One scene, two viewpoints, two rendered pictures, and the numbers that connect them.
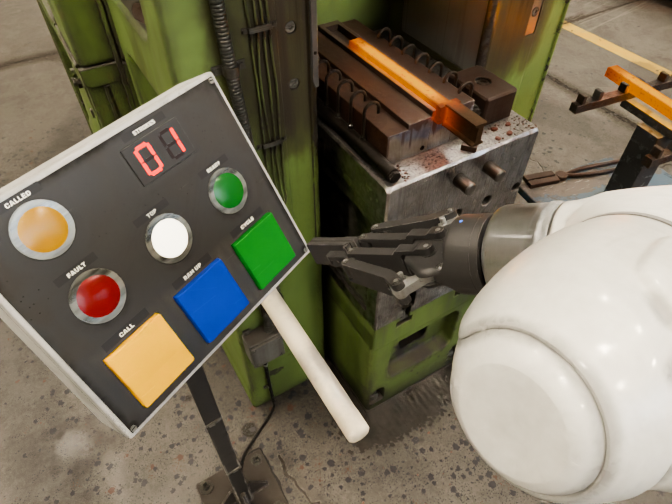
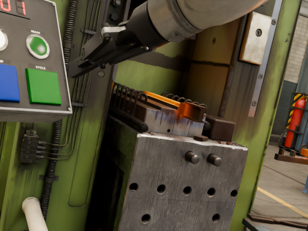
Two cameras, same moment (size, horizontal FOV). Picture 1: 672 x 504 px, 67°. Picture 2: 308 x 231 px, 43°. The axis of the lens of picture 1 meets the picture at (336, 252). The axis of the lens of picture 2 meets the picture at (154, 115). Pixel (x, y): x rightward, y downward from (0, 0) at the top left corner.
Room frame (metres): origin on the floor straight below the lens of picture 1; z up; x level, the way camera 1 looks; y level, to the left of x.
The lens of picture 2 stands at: (-0.33, -0.23, 1.09)
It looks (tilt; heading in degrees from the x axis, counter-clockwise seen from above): 7 degrees down; 6
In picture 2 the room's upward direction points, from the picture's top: 12 degrees clockwise
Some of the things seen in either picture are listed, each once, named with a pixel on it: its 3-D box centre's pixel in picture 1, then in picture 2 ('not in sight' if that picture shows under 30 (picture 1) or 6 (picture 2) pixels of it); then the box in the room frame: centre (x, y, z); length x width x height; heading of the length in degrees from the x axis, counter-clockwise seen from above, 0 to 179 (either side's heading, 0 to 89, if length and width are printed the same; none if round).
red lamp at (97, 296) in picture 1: (98, 295); not in sight; (0.32, 0.25, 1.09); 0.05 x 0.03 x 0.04; 121
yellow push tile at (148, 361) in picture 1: (150, 359); not in sight; (0.30, 0.21, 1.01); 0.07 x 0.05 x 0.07; 146
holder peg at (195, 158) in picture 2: (464, 184); (192, 157); (0.77, -0.25, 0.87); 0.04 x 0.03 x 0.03; 31
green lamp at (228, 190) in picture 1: (228, 190); (37, 46); (0.49, 0.14, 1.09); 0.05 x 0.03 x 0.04; 121
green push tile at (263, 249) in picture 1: (263, 250); (42, 87); (0.47, 0.10, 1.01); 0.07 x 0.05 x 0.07; 146
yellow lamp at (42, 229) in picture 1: (43, 229); not in sight; (0.35, 0.28, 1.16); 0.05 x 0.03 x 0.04; 121
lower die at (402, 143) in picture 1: (368, 82); (148, 108); (0.99, -0.07, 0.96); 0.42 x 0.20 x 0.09; 31
